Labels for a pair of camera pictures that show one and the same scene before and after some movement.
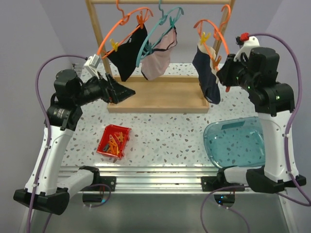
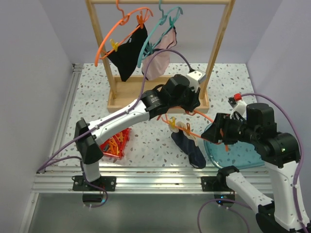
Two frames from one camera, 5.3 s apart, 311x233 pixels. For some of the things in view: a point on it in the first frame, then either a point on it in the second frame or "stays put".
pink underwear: x=157 y=64 stays put
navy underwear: x=202 y=62 → x=188 y=144
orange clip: x=215 y=63 → x=187 y=128
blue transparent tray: x=235 y=142 stays put
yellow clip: x=204 y=39 → x=172 y=122
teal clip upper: x=172 y=22 stays put
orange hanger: x=227 y=10 → x=183 y=130
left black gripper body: x=106 y=93 → x=187 y=100
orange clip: x=140 y=21 stays put
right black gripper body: x=235 y=73 → x=233 y=129
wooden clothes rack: x=164 y=93 stays put
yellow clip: x=115 y=45 stays put
